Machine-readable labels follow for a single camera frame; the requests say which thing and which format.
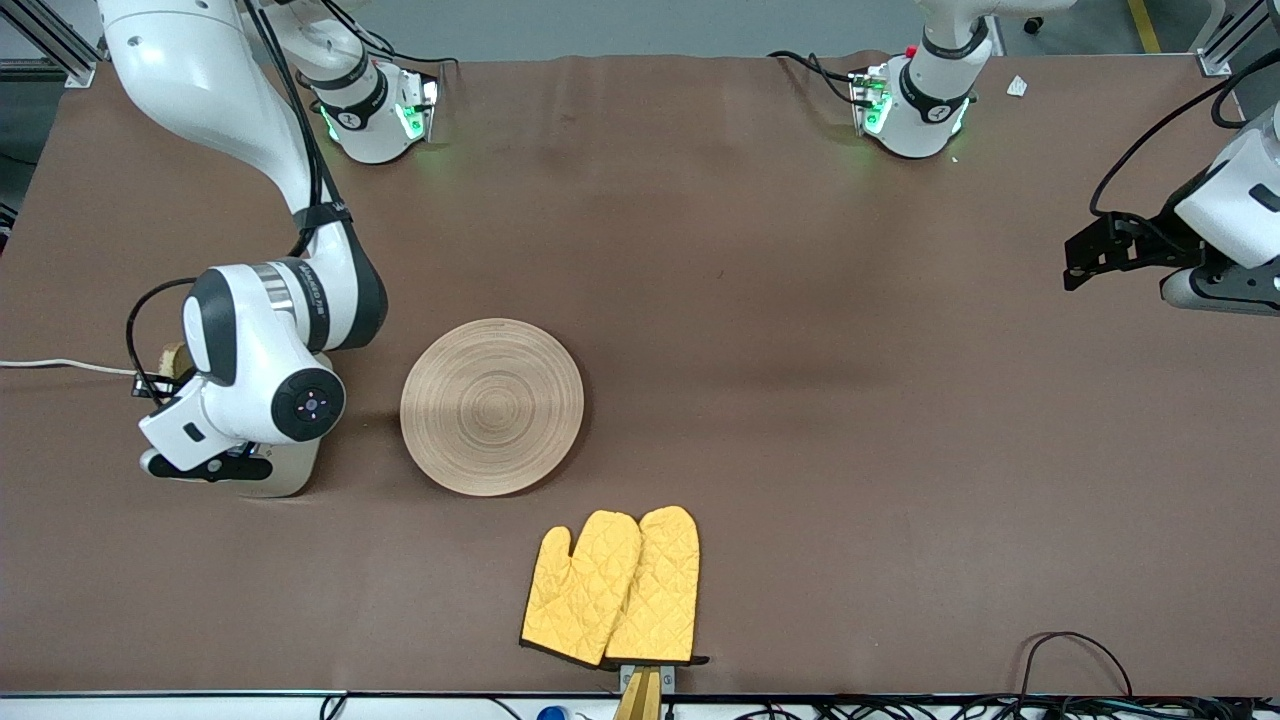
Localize round wooden plate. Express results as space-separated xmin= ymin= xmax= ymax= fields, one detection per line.
xmin=400 ymin=318 xmax=585 ymax=498

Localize chrome and beige toaster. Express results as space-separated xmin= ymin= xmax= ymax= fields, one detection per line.
xmin=150 ymin=345 xmax=334 ymax=499

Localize yellow quilted oven mitt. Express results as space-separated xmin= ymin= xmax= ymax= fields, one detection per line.
xmin=605 ymin=505 xmax=709 ymax=669
xmin=520 ymin=510 xmax=643 ymax=669

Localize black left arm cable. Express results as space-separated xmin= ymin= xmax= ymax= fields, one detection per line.
xmin=1088 ymin=72 xmax=1280 ymax=219

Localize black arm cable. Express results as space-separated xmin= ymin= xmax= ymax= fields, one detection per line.
xmin=125 ymin=0 xmax=331 ymax=401
xmin=1088 ymin=72 xmax=1280 ymax=219

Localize white toaster power cord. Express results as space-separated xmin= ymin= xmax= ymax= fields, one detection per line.
xmin=0 ymin=358 xmax=141 ymax=379

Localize aluminium frame profile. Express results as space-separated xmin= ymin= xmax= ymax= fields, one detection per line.
xmin=1195 ymin=0 xmax=1263 ymax=77
xmin=0 ymin=0 xmax=113 ymax=89

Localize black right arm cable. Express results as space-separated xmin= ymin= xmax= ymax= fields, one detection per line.
xmin=125 ymin=0 xmax=331 ymax=401

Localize black left base cable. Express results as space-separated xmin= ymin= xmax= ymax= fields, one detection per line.
xmin=768 ymin=50 xmax=863 ymax=106

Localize black base cable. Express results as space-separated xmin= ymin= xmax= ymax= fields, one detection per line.
xmin=322 ymin=0 xmax=461 ymax=73
xmin=768 ymin=50 xmax=863 ymax=106

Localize looped black cable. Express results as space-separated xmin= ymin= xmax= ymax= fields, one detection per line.
xmin=1015 ymin=631 xmax=1136 ymax=701

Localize black right base cable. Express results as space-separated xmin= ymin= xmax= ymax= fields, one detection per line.
xmin=322 ymin=0 xmax=461 ymax=73

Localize tangled black floor cables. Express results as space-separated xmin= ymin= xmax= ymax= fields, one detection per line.
xmin=730 ymin=695 xmax=1280 ymax=720

